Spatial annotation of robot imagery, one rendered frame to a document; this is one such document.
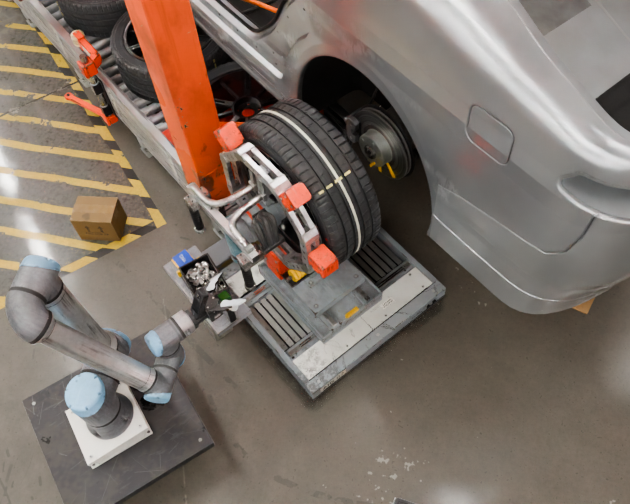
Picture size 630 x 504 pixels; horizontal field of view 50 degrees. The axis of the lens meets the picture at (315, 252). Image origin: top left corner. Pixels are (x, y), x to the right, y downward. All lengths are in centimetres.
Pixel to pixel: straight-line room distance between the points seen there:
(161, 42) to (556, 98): 127
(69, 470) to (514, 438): 186
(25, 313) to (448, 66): 145
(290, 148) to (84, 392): 117
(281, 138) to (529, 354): 161
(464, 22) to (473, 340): 174
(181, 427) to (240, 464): 37
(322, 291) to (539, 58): 162
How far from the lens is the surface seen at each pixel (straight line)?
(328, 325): 312
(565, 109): 188
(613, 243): 210
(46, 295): 228
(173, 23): 240
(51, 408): 309
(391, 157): 277
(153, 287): 355
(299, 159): 236
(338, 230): 241
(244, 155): 245
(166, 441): 288
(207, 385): 325
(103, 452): 288
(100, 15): 432
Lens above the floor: 297
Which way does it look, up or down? 58 degrees down
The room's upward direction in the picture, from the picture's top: 6 degrees counter-clockwise
